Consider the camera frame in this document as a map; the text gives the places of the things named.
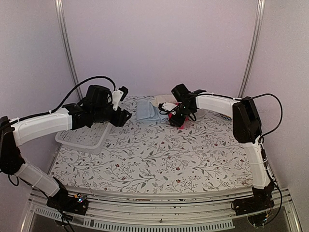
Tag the cream rolled towel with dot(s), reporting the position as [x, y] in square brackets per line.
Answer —
[165, 98]

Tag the left aluminium frame post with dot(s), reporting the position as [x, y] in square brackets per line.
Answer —
[65, 39]

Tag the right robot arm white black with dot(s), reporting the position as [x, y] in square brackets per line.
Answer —
[246, 128]

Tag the white ceramic bowl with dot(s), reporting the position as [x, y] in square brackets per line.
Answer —
[200, 113]

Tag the aluminium frame post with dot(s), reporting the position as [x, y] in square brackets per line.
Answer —
[254, 44]
[65, 39]

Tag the right aluminium frame post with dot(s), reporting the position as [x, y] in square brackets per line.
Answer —
[254, 44]

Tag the pink towel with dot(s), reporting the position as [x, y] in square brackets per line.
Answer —
[178, 119]

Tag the light blue towel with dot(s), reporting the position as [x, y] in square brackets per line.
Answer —
[146, 112]

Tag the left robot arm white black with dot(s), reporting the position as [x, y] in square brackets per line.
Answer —
[14, 133]

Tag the aluminium front rail base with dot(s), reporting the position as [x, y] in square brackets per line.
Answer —
[176, 212]

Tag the red white patterned ball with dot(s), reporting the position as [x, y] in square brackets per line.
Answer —
[225, 117]

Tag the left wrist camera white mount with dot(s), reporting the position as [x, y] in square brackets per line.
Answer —
[118, 96]

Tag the white plastic basket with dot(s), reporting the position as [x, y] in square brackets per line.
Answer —
[89, 140]

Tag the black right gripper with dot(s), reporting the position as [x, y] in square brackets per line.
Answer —
[177, 122]

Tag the floral patterned table mat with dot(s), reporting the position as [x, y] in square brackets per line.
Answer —
[156, 158]

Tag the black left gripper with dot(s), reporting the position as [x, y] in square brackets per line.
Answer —
[122, 119]

